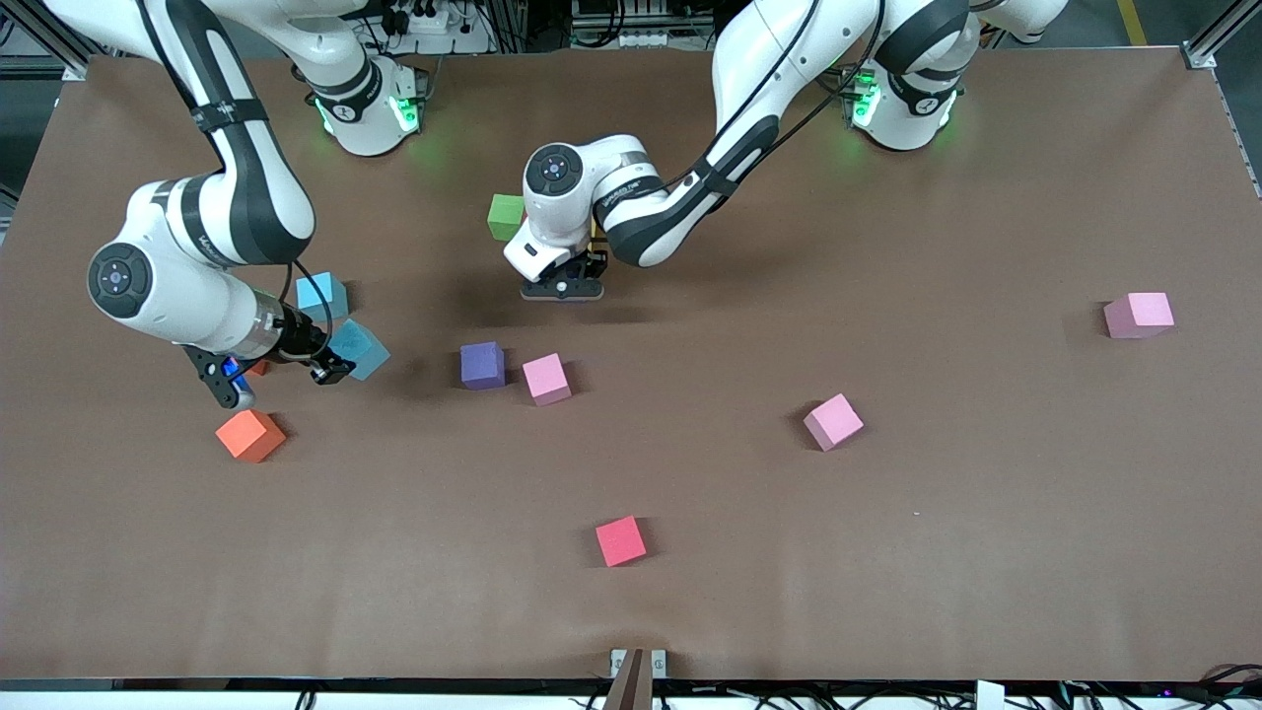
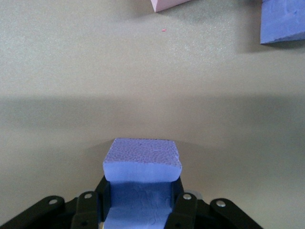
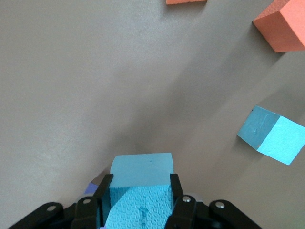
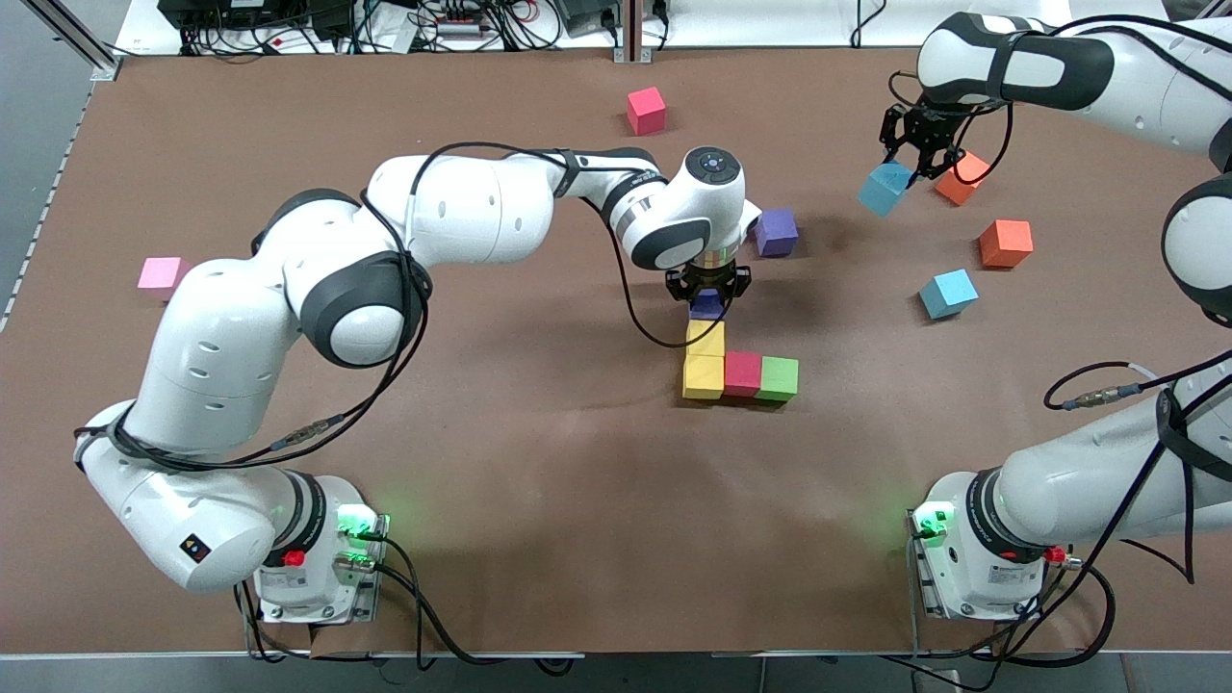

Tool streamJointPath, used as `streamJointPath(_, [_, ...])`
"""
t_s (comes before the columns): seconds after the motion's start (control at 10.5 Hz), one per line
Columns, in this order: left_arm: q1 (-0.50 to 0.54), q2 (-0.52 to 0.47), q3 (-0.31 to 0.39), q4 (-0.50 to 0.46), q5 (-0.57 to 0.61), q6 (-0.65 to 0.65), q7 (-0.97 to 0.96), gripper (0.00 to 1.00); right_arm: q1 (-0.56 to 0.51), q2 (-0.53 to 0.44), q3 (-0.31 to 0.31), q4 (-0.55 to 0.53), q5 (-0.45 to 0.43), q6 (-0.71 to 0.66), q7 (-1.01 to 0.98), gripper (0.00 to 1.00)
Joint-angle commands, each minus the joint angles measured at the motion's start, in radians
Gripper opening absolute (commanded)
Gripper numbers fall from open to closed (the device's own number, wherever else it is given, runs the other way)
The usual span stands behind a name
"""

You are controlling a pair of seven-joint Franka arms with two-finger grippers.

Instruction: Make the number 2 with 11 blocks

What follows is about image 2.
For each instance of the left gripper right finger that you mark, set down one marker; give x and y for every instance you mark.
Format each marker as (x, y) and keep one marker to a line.
(188, 210)

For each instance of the purple foam cube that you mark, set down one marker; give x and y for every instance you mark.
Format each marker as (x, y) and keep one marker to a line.
(283, 21)
(143, 155)

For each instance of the brown table cover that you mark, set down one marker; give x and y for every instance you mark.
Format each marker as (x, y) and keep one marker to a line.
(95, 71)

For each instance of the pink foam cube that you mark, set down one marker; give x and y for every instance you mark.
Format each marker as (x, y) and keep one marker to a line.
(166, 4)

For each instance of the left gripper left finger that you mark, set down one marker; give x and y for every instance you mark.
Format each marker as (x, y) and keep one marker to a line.
(85, 207)

